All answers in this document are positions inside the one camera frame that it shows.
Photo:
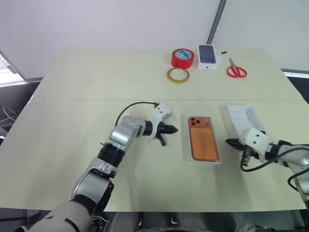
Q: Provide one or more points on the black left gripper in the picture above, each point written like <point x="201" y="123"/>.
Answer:
<point x="163" y="128"/>

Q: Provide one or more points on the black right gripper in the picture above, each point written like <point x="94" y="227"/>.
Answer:
<point x="249" y="150"/>

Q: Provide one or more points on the white box bottom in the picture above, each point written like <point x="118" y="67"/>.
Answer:
<point x="187" y="142"/>

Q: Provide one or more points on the orange smartphone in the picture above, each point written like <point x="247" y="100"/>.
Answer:
<point x="202" y="140"/>

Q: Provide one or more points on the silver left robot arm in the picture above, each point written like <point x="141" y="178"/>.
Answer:
<point x="96" y="176"/>

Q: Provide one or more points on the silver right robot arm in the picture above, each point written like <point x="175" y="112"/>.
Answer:
<point x="294" y="159"/>

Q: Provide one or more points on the white box lid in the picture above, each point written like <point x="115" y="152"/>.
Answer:
<point x="241" y="118"/>

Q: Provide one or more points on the white box with phone print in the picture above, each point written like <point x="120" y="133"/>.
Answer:
<point x="208" y="54"/>

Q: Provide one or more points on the yellow tape roll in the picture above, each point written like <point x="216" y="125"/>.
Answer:
<point x="169" y="77"/>

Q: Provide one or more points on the red tape roll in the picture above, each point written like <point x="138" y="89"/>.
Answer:
<point x="182" y="59"/>

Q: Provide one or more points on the white shoe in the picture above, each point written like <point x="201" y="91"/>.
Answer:
<point x="256" y="227"/>

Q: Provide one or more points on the white plug connector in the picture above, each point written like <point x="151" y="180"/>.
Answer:
<point x="99" y="222"/>

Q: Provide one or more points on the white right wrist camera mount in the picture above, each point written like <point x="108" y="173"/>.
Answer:
<point x="256" y="140"/>

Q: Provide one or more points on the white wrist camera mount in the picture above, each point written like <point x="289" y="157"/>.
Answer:
<point x="160" y="112"/>
<point x="256" y="140"/>

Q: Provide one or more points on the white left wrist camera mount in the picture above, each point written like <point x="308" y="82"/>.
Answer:
<point x="160" y="112"/>

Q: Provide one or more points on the grey metal post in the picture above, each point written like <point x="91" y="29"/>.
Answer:
<point x="217" y="19"/>

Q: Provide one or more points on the grey window frame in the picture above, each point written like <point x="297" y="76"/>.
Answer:
<point x="14" y="81"/>

